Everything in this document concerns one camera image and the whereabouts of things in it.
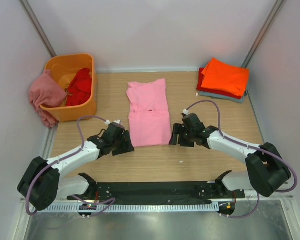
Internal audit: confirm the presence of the pink t-shirt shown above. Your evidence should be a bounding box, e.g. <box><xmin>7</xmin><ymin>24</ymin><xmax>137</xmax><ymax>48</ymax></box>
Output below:
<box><xmin>126</xmin><ymin>78</ymin><xmax>172</xmax><ymax>148</ymax></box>

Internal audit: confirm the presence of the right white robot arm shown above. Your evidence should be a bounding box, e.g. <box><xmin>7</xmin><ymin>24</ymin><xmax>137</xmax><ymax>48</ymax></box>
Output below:
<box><xmin>169</xmin><ymin>113</ymin><xmax>292</xmax><ymax>197</ymax></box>

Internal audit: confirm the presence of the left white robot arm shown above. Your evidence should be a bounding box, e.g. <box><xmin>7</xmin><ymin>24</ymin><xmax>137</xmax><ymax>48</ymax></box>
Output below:
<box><xmin>17</xmin><ymin>122</ymin><xmax>135</xmax><ymax>211</ymax></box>

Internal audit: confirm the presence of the folded grey t-shirt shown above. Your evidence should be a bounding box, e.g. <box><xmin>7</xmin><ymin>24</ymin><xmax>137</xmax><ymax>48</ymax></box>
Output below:
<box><xmin>198</xmin><ymin>91</ymin><xmax>245</xmax><ymax>104</ymax></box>

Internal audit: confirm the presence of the folded red t-shirt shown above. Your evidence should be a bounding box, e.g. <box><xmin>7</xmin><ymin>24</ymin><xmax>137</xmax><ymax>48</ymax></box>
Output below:
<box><xmin>196</xmin><ymin>67</ymin><xmax>246</xmax><ymax>100</ymax></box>

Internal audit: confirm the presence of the red shirt in basket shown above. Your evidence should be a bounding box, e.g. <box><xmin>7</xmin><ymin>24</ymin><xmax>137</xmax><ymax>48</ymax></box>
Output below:
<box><xmin>65</xmin><ymin>68</ymin><xmax>92</xmax><ymax>107</ymax></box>

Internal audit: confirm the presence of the folded orange t-shirt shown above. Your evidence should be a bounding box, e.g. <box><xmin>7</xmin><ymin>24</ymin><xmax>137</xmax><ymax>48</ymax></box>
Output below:
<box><xmin>200</xmin><ymin>57</ymin><xmax>250</xmax><ymax>99</ymax></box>

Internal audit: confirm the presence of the dusty pink shirt on basket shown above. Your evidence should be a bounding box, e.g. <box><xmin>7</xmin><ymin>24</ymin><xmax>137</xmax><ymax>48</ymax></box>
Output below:
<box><xmin>28</xmin><ymin>69</ymin><xmax>67</xmax><ymax>128</ymax></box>

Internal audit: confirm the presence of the orange plastic basket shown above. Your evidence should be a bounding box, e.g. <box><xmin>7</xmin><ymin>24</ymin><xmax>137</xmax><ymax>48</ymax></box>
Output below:
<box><xmin>40</xmin><ymin>53</ymin><xmax>98</xmax><ymax>122</ymax></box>

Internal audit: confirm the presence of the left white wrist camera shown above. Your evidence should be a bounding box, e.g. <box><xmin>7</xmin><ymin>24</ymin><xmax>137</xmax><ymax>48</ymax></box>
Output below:
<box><xmin>104</xmin><ymin>119</ymin><xmax>122</xmax><ymax>126</ymax></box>

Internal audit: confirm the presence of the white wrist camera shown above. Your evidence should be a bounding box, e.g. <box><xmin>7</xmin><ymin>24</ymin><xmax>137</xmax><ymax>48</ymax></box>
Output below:
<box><xmin>181</xmin><ymin>108</ymin><xmax>190</xmax><ymax>117</ymax></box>
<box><xmin>104</xmin><ymin>119</ymin><xmax>122</xmax><ymax>126</ymax></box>

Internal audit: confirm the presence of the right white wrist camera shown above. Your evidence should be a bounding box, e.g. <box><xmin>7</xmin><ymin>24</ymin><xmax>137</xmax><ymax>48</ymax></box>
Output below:
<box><xmin>181</xmin><ymin>108</ymin><xmax>190</xmax><ymax>117</ymax></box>

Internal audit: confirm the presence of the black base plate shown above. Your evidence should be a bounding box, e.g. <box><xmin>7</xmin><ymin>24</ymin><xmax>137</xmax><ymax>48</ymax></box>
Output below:
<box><xmin>78</xmin><ymin>181</ymin><xmax>245</xmax><ymax>206</ymax></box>

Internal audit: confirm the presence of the white slotted cable duct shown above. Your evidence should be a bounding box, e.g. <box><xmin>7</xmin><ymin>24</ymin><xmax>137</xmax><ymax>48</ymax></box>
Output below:
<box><xmin>41</xmin><ymin>202</ymin><xmax>219</xmax><ymax>214</ymax></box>

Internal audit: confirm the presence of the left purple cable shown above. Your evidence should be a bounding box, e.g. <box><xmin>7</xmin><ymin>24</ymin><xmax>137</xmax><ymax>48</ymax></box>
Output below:
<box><xmin>26</xmin><ymin>115</ymin><xmax>117</xmax><ymax>217</ymax></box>

